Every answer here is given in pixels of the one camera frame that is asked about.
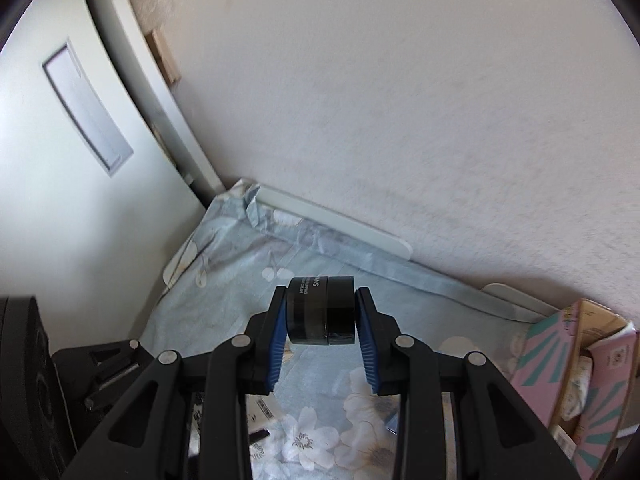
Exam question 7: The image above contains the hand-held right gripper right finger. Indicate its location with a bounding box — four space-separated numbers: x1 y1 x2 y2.
353 287 583 480

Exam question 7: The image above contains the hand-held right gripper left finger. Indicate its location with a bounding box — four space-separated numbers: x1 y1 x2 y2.
60 285 292 480

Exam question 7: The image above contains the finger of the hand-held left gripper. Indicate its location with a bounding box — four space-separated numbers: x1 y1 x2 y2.
83 364 152 414
51 339 157 377

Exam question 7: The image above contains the black round jar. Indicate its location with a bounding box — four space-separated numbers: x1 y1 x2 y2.
286 275 357 346

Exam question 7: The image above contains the pink printed cardboard box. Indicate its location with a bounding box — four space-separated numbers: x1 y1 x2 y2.
510 299 640 480

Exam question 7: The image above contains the white patterned tissue pack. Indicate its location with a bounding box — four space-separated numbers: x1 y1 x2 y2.
560 357 593 421

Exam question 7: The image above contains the floral bed sheet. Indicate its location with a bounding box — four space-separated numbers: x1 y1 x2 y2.
135 177 566 480

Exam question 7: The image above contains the white sliding door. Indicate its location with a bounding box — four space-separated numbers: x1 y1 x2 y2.
0 0 208 356

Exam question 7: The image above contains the long white bed rail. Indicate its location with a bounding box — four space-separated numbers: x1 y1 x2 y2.
257 184 413 261

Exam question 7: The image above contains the short white bed rail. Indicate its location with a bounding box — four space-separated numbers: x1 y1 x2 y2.
482 283 558 322

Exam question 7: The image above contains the grey recessed door handle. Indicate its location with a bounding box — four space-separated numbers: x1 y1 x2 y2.
42 40 135 177

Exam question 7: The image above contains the wooden wall block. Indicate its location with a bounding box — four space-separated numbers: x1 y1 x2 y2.
145 27 181 86

